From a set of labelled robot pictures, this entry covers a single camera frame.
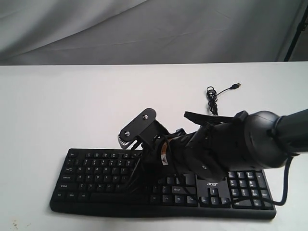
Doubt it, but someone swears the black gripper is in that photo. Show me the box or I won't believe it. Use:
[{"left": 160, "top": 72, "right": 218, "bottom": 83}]
[{"left": 125, "top": 129, "right": 200, "bottom": 194}]

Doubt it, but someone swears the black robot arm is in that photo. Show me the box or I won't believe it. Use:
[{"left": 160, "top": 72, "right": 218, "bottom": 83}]
[{"left": 118, "top": 108, "right": 308, "bottom": 183}]

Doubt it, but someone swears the black acer keyboard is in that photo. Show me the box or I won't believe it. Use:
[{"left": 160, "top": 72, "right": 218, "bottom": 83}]
[{"left": 50, "top": 149, "right": 276, "bottom": 219}]

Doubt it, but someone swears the grey backdrop cloth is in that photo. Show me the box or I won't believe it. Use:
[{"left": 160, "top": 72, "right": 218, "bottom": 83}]
[{"left": 0, "top": 0, "right": 308, "bottom": 65}]

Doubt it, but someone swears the black tripod stand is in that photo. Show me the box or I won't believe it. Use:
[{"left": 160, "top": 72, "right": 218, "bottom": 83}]
[{"left": 283, "top": 0, "right": 308, "bottom": 62}]

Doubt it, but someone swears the black USB cable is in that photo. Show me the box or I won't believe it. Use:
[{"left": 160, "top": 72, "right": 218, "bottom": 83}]
[{"left": 205, "top": 83, "right": 242, "bottom": 116}]

